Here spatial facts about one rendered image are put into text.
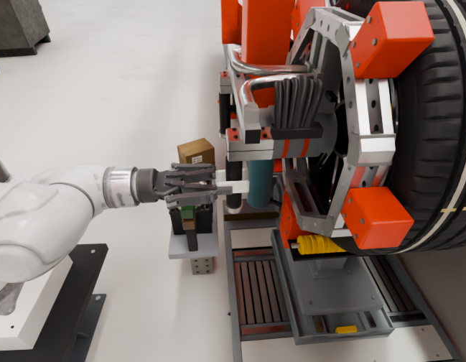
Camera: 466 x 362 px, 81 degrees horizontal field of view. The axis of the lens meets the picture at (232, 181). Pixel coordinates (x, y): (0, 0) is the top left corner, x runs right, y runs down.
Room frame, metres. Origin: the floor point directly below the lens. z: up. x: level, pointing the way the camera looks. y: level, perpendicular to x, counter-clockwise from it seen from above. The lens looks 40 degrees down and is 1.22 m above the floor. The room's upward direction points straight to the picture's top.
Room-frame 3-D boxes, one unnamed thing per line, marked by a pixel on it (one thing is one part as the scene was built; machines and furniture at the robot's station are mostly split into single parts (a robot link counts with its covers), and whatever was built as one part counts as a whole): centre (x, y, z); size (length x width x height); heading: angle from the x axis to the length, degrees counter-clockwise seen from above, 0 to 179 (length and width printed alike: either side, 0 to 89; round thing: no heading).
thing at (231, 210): (0.46, 0.00, 0.83); 0.04 x 0.04 x 0.16
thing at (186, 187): (0.43, 0.09, 0.83); 0.11 x 0.01 x 0.04; 84
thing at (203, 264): (0.79, 0.15, 0.21); 0.10 x 0.10 x 0.42; 5
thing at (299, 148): (0.65, -0.15, 0.85); 0.21 x 0.14 x 0.14; 95
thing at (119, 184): (0.44, 0.23, 0.83); 0.09 x 0.06 x 0.09; 5
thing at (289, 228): (0.65, -0.26, 0.48); 0.16 x 0.12 x 0.17; 95
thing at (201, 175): (0.48, 0.09, 0.83); 0.11 x 0.01 x 0.04; 106
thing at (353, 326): (0.65, -0.39, 0.13); 0.50 x 0.36 x 0.10; 5
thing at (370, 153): (0.65, -0.22, 0.85); 0.54 x 0.07 x 0.54; 5
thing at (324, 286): (0.66, -0.39, 0.32); 0.40 x 0.30 x 0.28; 5
